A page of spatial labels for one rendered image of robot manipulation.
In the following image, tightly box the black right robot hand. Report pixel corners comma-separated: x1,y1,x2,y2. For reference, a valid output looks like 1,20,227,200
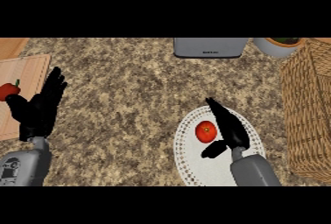
201,97,251,159

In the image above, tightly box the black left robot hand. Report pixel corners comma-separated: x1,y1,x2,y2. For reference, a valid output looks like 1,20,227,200
4,66,68,143

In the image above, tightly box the red tomato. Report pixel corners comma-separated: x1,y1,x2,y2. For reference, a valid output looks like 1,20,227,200
193,120,218,144

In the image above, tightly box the white round placemat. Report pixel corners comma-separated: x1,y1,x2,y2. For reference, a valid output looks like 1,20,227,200
171,105,266,187

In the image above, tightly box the wicker basket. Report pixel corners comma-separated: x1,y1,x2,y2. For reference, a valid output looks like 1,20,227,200
279,38,331,185

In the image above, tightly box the wooden cutting board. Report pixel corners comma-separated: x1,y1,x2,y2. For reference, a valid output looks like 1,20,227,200
0,53,51,142

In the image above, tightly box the red bell pepper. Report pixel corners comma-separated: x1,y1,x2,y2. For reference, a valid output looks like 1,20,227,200
0,79,22,102

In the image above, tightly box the grey appliance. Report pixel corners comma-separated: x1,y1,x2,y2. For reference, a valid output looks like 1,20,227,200
171,38,251,60

